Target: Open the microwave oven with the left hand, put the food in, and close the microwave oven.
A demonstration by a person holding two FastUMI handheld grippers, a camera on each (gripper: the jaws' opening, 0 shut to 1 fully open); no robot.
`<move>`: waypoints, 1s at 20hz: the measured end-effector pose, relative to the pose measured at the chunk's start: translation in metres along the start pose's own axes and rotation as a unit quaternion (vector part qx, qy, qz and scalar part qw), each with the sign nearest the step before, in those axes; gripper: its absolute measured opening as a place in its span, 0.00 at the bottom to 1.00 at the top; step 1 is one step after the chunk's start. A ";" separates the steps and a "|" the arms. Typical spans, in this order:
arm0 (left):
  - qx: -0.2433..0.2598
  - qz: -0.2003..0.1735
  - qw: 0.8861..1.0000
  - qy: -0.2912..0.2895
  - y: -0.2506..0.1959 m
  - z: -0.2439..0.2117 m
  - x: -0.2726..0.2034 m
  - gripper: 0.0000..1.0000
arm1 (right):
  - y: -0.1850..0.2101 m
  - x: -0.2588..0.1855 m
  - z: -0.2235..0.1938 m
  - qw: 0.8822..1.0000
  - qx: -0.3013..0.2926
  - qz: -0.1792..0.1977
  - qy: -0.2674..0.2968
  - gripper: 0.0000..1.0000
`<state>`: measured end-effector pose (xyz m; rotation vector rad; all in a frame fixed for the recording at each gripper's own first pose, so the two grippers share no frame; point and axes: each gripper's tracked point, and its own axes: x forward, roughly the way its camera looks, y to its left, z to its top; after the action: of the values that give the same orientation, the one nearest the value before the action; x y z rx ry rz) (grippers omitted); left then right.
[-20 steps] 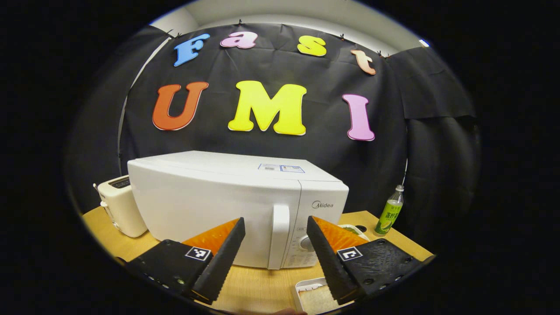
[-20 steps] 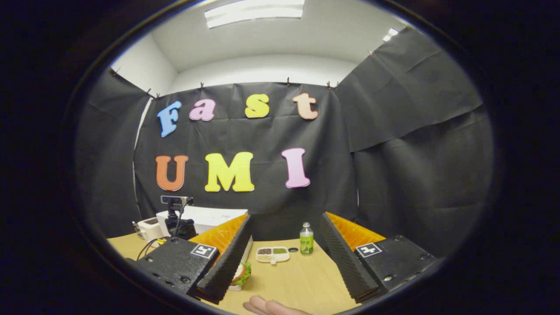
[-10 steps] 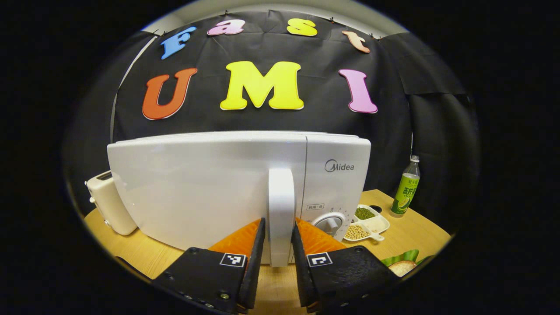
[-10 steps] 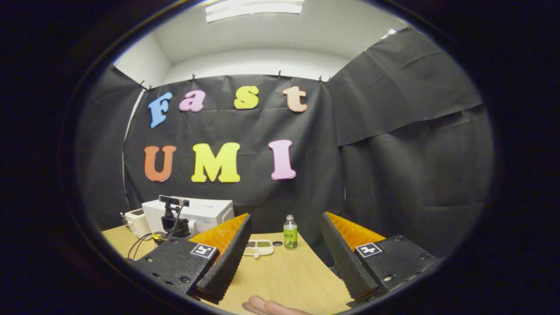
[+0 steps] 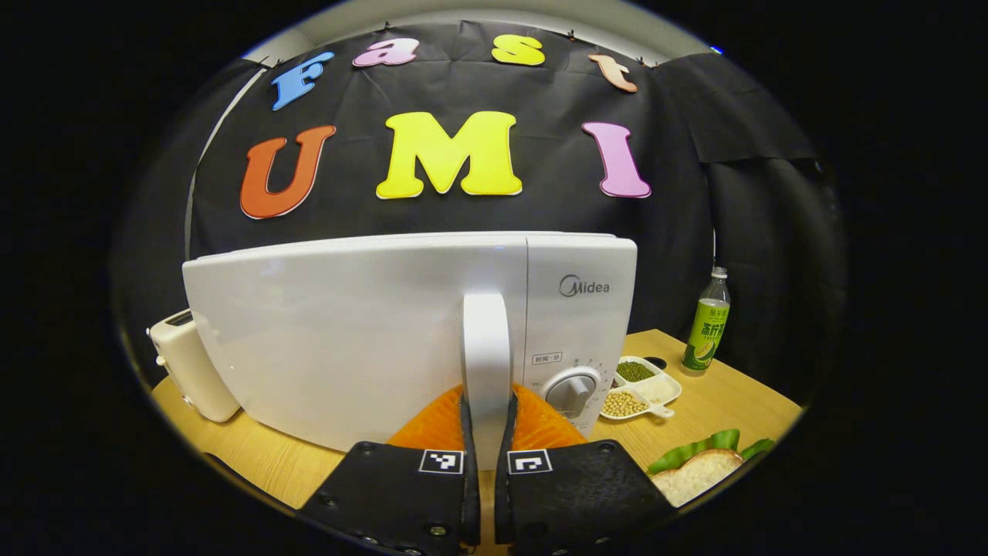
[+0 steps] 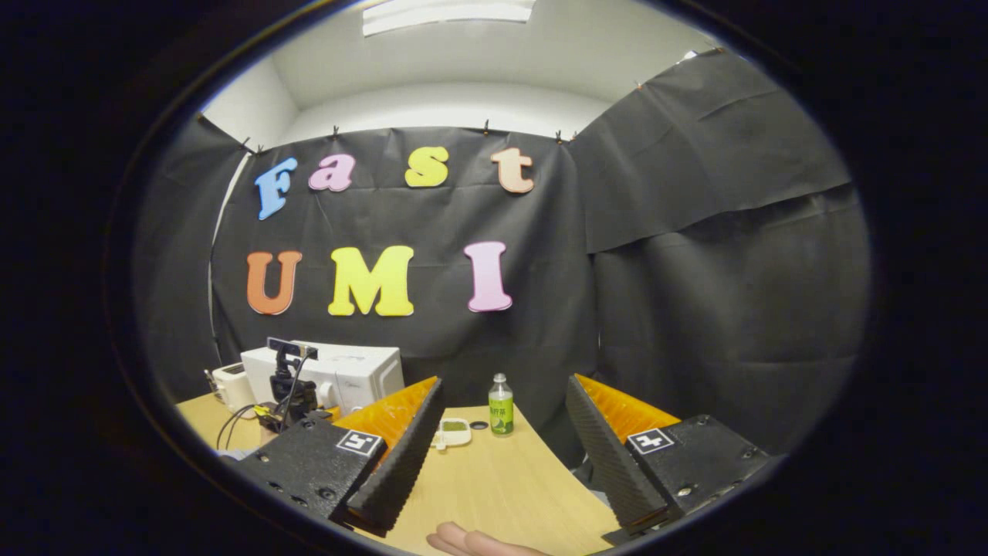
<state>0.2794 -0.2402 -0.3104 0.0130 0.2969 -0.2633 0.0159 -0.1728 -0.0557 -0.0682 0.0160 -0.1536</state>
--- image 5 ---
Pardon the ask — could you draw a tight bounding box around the green label drink bottle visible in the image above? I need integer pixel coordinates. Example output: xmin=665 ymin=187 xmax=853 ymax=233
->
xmin=681 ymin=266 xmax=732 ymax=378

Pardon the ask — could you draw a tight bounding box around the white divided bean dish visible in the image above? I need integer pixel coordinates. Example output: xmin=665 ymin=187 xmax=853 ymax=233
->
xmin=599 ymin=355 xmax=684 ymax=422

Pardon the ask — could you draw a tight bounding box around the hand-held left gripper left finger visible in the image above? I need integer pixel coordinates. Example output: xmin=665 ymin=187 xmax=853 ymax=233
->
xmin=298 ymin=385 xmax=482 ymax=555

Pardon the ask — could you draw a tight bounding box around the lettuce bread sandwich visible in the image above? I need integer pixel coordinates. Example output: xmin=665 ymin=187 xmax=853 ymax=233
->
xmin=646 ymin=429 xmax=776 ymax=509

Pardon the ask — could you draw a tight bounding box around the black backdrop cloth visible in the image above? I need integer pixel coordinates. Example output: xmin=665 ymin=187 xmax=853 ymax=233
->
xmin=112 ymin=19 xmax=846 ymax=402

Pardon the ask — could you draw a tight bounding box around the white toaster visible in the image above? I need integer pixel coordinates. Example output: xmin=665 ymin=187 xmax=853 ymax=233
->
xmin=147 ymin=309 xmax=242 ymax=424

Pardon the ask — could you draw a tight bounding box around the white microwave oven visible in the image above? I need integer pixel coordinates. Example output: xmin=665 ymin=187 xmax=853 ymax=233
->
xmin=181 ymin=232 xmax=639 ymax=472

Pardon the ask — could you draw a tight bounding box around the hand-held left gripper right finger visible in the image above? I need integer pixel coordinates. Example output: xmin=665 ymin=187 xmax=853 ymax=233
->
xmin=492 ymin=384 xmax=680 ymax=556

